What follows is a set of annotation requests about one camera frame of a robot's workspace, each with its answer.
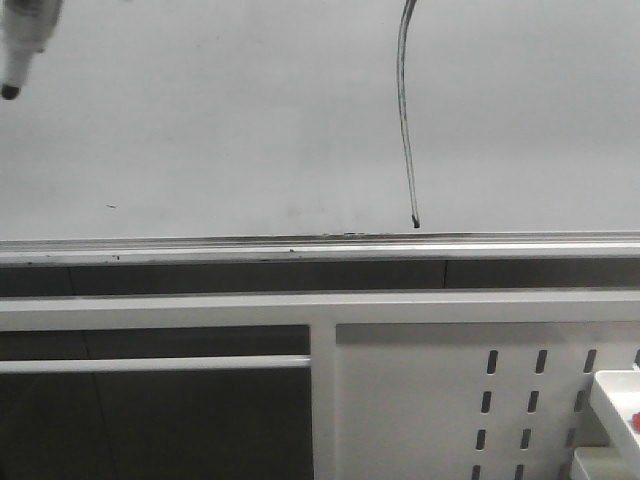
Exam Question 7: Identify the white whiteboard marker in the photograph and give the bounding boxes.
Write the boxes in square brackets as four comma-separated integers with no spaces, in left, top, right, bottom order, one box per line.
[1,0,63,100]

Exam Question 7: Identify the large whiteboard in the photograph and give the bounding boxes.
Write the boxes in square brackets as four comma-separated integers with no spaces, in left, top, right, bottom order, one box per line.
[1,1,639,256]

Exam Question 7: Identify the white perforated metal panel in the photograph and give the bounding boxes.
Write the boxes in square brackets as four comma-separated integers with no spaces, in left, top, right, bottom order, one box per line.
[336,322,639,479]

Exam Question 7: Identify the white plastic tray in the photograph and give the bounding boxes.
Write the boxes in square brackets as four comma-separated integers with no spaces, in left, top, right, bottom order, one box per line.
[589,370,639,478]

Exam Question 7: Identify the white lower tray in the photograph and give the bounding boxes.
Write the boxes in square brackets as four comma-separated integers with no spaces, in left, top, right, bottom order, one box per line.
[569,447,639,480]

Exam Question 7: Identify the small red object in tray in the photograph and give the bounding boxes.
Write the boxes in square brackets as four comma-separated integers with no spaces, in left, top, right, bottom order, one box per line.
[630,412,640,433]

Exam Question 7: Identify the white metal stand frame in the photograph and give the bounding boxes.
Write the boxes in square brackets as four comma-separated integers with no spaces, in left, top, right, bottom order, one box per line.
[1,291,639,479]

